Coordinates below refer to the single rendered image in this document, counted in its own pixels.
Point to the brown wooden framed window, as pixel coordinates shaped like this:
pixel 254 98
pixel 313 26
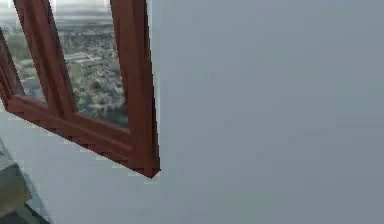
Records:
pixel 136 100

